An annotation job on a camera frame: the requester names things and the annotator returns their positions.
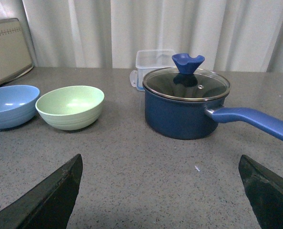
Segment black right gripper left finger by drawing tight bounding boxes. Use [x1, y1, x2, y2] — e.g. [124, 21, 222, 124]
[0, 154, 83, 229]

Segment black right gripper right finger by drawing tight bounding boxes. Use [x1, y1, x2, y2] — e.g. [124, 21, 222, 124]
[238, 155, 283, 229]

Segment green bowl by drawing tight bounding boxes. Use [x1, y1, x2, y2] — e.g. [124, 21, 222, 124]
[35, 85, 105, 131]

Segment blue bowl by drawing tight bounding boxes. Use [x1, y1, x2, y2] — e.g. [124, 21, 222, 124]
[0, 85, 40, 129]

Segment dark blue saucepan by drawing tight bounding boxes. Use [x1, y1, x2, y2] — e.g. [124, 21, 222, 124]
[145, 88, 283, 141]

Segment glass pot lid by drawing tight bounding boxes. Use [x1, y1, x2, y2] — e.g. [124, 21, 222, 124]
[143, 53, 231, 102]

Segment cream white toaster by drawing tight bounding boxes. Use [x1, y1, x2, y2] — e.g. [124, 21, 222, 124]
[0, 17, 33, 85]

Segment white curtain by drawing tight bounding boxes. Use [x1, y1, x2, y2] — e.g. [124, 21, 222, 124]
[0, 0, 283, 73]

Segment clear plastic container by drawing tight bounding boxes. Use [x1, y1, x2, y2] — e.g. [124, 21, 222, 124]
[135, 49, 175, 91]

